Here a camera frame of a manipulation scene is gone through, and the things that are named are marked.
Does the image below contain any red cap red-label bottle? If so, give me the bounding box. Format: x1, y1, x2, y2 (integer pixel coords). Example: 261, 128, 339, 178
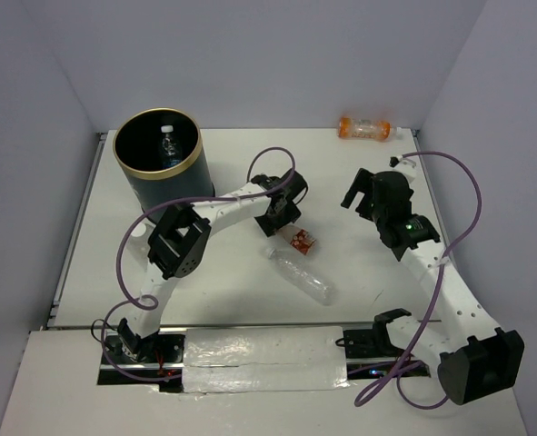
278, 224, 317, 255

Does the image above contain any long clear plastic bottle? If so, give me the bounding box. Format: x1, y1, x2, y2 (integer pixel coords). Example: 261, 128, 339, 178
264, 248, 336, 306

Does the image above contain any crushed clear blue-label bottle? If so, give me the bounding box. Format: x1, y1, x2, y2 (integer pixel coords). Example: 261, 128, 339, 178
159, 124, 183, 168

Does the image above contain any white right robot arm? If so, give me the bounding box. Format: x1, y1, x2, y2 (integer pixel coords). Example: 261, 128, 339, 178
341, 169, 524, 405

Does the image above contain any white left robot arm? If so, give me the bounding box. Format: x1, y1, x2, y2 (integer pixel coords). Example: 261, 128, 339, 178
117, 170, 308, 362

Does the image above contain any black bin with gold rim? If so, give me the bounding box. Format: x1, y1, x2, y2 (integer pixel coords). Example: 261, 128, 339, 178
113, 108, 214, 211

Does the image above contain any orange label plastic bottle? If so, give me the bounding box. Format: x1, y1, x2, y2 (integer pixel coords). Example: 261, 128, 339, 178
337, 116, 403, 142

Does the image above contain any square clear white-cap bottle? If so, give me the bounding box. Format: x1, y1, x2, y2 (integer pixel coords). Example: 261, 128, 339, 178
131, 223, 147, 238

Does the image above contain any silver foil tape sheet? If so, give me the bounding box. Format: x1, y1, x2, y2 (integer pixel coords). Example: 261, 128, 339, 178
182, 326, 349, 393

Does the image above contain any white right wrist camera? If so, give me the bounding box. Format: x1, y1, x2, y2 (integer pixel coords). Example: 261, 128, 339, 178
389, 155, 417, 183

